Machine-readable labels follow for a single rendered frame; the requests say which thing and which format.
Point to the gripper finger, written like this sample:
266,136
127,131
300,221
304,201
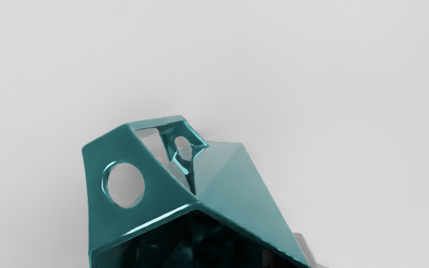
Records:
308,252

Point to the teal faceted mug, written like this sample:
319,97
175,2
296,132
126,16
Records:
169,208

